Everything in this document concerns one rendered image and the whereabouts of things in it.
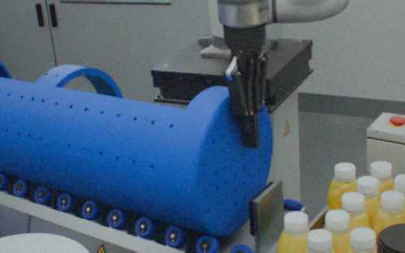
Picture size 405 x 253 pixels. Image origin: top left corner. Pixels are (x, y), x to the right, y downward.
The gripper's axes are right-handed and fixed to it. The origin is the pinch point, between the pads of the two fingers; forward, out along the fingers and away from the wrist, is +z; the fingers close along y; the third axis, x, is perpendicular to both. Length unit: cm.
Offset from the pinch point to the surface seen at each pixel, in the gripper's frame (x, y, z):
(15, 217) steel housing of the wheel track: 58, -14, 27
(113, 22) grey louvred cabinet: 159, 135, 24
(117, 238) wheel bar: 25.7, -13.5, 23.6
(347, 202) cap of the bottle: -21.2, -4.1, 8.4
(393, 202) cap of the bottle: -28.0, -0.6, 8.4
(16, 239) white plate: 28.4, -35.9, 12.3
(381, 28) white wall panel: 75, 275, 55
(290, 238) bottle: -15.5, -14.6, 11.1
